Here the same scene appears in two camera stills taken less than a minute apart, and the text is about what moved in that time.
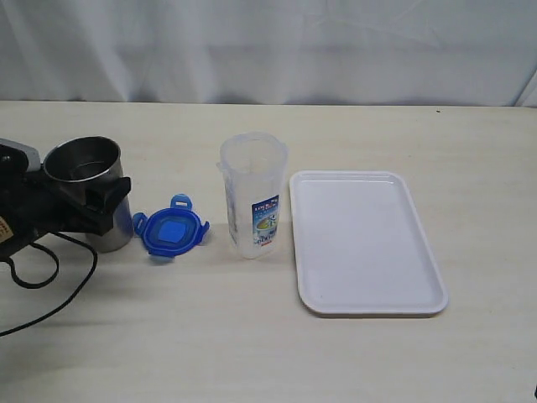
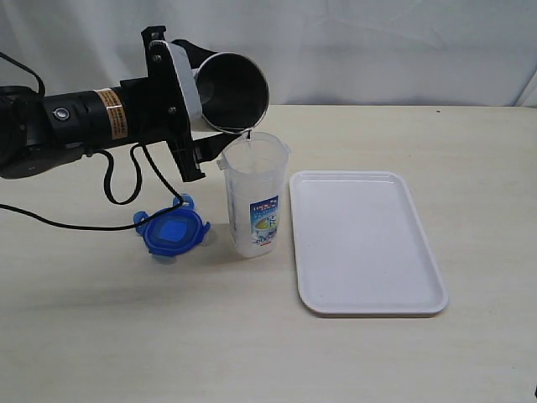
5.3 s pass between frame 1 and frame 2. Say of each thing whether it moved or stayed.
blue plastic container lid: stayed
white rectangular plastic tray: stayed
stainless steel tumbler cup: moved
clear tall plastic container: stayed
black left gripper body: moved
